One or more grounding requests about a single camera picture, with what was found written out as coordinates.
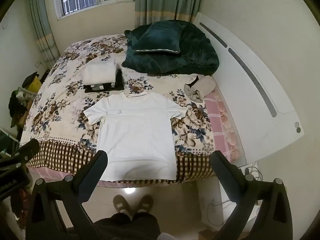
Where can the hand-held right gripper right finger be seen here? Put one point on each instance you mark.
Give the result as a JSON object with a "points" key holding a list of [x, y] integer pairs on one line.
{"points": [[218, 162]]}

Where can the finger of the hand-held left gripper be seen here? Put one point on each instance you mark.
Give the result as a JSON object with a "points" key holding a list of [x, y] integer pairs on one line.
{"points": [[31, 147]]}

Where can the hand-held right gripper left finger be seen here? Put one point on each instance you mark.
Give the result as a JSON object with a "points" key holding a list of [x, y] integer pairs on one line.
{"points": [[100, 161]]}

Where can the white t-shirt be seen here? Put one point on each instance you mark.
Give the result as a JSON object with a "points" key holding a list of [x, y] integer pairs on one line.
{"points": [[135, 135]]}

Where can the dark clothes heap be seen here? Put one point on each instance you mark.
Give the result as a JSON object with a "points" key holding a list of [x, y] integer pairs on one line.
{"points": [[17, 106]]}

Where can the green storage rack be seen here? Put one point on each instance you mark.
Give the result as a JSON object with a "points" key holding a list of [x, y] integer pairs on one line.
{"points": [[8, 140]]}

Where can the white nightstand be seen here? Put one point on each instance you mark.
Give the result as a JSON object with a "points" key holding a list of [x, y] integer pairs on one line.
{"points": [[212, 192]]}

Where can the person's left shoe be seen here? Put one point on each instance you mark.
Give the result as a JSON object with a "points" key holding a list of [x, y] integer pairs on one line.
{"points": [[121, 205]]}

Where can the person's shoe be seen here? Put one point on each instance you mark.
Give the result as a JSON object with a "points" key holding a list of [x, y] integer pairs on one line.
{"points": [[145, 203], [121, 205]]}

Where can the floral bed blanket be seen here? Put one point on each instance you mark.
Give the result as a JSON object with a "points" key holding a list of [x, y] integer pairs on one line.
{"points": [[62, 100]]}

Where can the yellow box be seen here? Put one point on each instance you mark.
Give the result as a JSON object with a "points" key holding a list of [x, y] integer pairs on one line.
{"points": [[33, 86]]}

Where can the person's right shoe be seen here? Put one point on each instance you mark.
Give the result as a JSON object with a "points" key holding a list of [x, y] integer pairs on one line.
{"points": [[145, 203]]}

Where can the black hat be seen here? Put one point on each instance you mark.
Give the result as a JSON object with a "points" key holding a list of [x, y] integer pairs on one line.
{"points": [[30, 77]]}

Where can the white bed headboard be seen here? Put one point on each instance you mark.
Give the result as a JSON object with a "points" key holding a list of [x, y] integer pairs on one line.
{"points": [[250, 100]]}

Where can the person's legs in black pants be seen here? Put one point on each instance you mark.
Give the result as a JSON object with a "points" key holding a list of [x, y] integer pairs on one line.
{"points": [[130, 227]]}

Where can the beige crumpled garment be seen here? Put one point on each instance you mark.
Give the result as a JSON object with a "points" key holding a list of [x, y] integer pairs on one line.
{"points": [[202, 87]]}

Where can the folded black garment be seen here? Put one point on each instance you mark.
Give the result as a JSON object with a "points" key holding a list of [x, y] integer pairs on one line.
{"points": [[119, 80]]}

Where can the folded cream white garment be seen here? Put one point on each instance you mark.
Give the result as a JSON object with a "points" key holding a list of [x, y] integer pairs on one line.
{"points": [[100, 72]]}

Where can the dark green plush blanket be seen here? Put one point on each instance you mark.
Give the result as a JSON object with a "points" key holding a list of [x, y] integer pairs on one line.
{"points": [[192, 55]]}

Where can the green curtain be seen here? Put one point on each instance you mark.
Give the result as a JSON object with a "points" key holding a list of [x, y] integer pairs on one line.
{"points": [[43, 22], [167, 0]]}

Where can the dark green plush pillow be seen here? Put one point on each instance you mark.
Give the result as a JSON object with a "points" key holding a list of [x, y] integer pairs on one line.
{"points": [[160, 38]]}

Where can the wall socket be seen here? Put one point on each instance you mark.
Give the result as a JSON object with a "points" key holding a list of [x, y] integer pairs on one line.
{"points": [[38, 64]]}

